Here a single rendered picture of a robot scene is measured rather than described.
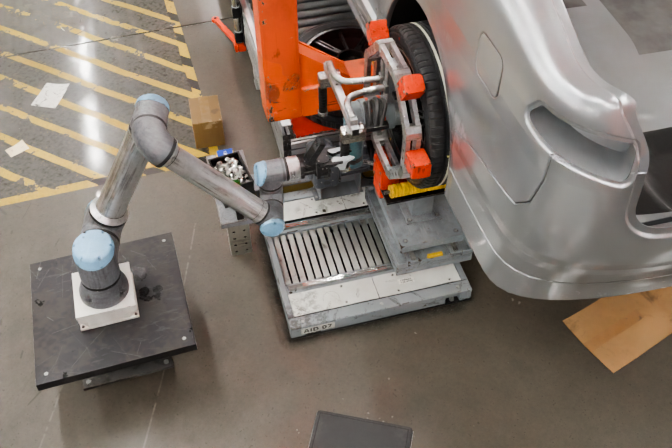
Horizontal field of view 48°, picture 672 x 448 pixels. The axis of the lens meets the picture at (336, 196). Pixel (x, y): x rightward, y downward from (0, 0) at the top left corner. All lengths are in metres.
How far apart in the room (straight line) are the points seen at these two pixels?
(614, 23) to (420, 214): 1.15
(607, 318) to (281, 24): 1.91
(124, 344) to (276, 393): 0.65
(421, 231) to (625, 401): 1.09
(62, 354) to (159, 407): 0.45
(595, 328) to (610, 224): 1.37
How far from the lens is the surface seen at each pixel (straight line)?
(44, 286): 3.37
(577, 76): 2.04
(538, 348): 3.45
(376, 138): 3.29
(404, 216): 3.50
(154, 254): 3.35
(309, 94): 3.47
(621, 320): 3.64
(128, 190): 2.92
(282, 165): 2.85
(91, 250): 2.96
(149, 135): 2.60
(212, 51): 4.89
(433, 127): 2.80
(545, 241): 2.32
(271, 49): 3.28
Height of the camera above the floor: 2.83
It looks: 47 degrees down
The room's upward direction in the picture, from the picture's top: straight up
